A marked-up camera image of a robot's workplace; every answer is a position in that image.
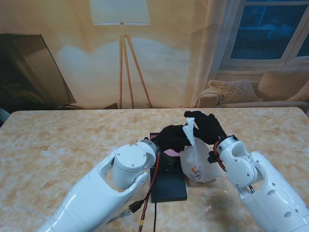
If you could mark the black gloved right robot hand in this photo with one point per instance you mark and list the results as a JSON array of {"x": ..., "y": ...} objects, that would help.
[{"x": 208, "y": 128}]

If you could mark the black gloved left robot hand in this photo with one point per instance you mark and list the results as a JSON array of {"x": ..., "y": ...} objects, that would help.
[{"x": 172, "y": 139}]

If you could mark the white plastic bag orange logo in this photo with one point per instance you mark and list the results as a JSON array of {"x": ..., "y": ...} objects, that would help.
[{"x": 198, "y": 162}]

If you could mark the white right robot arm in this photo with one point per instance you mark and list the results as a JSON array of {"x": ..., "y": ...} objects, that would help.
[{"x": 258, "y": 188}]

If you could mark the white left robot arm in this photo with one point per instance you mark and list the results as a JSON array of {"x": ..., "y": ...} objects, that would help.
[{"x": 96, "y": 193}]

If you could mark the black gift box pink inside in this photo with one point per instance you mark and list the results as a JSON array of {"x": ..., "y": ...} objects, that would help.
[{"x": 172, "y": 152}]

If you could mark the black gift box lid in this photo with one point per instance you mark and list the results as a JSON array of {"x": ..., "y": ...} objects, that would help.
[{"x": 169, "y": 188}]

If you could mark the beige sofa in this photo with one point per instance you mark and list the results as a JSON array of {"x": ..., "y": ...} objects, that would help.
[{"x": 207, "y": 97}]

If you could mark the cream knitted pillow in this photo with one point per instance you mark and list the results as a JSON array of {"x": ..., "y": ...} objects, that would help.
[
  {"x": 301, "y": 95},
  {"x": 234, "y": 90}
]

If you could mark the sheer cream curtain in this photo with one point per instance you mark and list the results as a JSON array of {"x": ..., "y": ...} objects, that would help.
[{"x": 205, "y": 48}]

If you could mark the plain beige pillow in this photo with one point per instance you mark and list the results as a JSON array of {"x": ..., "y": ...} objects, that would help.
[{"x": 280, "y": 84}]

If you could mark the white framed window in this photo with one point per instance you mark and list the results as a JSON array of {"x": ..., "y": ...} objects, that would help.
[{"x": 260, "y": 36}]

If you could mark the tripod floor lamp white shade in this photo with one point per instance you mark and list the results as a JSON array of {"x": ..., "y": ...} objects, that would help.
[{"x": 120, "y": 12}]

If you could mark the dark flat television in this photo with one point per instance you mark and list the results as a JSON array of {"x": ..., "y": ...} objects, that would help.
[{"x": 24, "y": 72}]

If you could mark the dark grey chair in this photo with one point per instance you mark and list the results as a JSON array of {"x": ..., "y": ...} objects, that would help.
[{"x": 3, "y": 116}]

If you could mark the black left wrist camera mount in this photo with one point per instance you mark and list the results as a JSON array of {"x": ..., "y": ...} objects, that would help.
[{"x": 167, "y": 162}]

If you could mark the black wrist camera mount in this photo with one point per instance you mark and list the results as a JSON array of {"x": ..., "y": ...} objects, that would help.
[
  {"x": 167, "y": 162},
  {"x": 212, "y": 157}
]

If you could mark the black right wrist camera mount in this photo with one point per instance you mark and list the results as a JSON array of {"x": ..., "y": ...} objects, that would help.
[{"x": 212, "y": 157}]

